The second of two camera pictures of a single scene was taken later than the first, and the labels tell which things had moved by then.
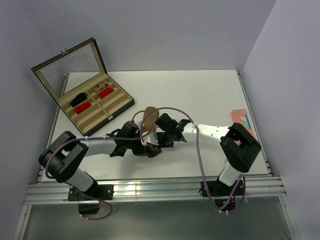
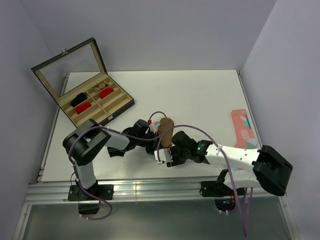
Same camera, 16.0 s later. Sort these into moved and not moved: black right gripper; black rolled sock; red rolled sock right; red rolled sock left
Moved: black right gripper
Not moved: red rolled sock right; red rolled sock left; black rolled sock
